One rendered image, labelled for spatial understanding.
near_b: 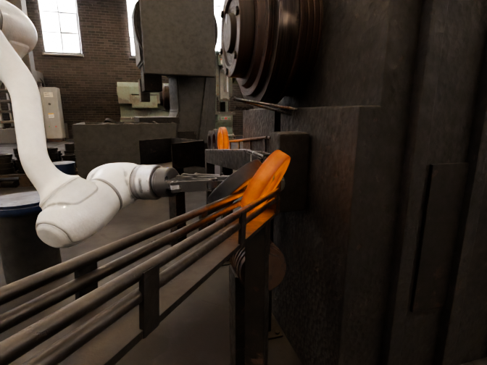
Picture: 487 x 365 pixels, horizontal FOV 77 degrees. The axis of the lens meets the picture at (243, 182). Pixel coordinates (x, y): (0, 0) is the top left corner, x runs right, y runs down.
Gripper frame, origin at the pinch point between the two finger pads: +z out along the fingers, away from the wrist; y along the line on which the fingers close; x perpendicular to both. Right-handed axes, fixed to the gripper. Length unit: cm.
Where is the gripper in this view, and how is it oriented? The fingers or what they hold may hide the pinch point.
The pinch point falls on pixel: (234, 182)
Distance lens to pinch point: 71.5
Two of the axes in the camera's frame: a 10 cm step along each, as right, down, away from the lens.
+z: 9.4, 0.0, -3.3
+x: -0.7, -9.8, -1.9
